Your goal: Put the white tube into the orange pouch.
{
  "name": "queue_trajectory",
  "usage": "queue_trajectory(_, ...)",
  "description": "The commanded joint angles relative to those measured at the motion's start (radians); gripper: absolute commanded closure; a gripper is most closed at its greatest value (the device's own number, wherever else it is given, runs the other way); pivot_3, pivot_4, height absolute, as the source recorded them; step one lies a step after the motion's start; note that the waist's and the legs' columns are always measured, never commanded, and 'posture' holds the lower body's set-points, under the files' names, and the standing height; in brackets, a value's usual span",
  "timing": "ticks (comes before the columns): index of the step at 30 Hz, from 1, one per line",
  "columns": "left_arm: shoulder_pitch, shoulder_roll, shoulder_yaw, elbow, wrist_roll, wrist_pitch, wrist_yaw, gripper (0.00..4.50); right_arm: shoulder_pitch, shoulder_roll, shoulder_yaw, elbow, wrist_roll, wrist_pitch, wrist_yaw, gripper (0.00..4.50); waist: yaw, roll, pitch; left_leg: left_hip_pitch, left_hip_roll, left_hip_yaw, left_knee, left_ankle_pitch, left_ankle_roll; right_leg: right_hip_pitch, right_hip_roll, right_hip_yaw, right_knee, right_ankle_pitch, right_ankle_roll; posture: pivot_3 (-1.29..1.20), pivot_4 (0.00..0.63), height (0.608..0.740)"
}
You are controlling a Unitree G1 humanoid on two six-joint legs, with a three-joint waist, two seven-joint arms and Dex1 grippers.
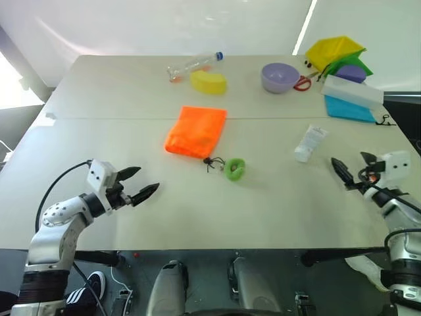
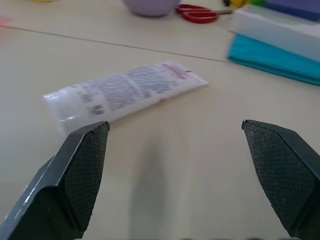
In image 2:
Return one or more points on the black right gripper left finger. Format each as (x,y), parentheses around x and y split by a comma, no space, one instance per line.
(75,175)

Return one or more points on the blue-violet flat block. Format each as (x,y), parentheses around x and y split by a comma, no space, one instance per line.
(295,7)

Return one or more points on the teal folded cloth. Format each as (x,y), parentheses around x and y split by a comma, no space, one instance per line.
(262,57)

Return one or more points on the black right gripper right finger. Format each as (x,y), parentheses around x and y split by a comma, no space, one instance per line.
(282,170)

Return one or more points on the white printed squeeze tube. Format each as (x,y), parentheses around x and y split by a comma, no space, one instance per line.
(125,92)

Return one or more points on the yellow toy piece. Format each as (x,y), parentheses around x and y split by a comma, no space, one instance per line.
(238,2)

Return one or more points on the lilac bowl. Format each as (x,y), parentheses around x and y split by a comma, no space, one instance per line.
(150,7)

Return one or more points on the translucent white plastic box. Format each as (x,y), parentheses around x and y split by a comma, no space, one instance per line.
(275,32)

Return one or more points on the green toy piece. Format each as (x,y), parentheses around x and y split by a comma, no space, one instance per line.
(257,2)

